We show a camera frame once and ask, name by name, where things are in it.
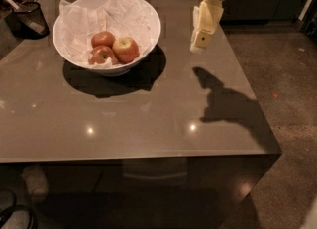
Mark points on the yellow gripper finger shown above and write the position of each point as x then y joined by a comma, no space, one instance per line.
206,18

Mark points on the red-yellow apple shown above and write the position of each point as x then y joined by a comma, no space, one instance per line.
125,49

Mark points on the red apple back left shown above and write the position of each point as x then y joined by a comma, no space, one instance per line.
103,38

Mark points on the red apple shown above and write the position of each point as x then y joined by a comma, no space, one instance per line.
101,54
103,38

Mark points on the red apple front left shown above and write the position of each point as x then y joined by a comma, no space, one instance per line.
101,54

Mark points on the white crumpled paper liner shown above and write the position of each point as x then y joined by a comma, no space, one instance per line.
125,15

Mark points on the black mesh basket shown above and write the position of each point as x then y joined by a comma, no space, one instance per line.
30,21

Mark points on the white sock foot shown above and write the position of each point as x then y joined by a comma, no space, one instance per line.
36,183

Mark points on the black and white shoe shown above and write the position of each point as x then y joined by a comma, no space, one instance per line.
14,215

